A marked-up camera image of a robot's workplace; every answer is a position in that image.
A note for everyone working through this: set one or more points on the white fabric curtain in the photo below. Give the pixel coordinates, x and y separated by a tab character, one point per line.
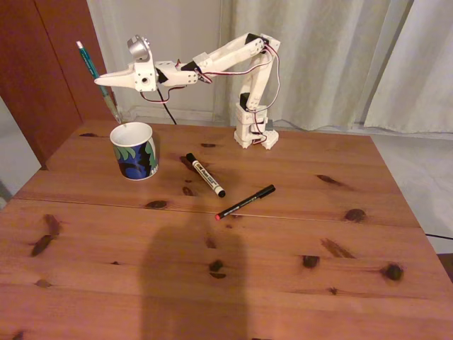
424	71
318	53

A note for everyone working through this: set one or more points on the brown wooden cabinet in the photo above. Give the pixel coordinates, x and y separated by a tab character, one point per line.
42	71

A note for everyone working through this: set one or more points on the white marker with black caps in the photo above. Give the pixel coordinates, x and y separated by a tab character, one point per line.
205	174

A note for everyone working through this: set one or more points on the dark brown furniture piece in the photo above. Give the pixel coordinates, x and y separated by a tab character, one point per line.
446	265

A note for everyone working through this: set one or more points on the silver white camera box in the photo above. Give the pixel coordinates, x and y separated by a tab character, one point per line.
138	47

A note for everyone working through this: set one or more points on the grey table clamp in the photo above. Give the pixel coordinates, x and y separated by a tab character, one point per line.
269	124

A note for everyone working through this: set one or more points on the teal translucent ballpoint pen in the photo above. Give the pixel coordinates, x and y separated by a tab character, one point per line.
88	62

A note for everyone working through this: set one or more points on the white mug blue green pattern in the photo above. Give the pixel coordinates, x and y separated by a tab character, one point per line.
134	159

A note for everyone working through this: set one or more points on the thin black pen red ends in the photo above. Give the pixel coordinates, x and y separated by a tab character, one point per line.
247	202

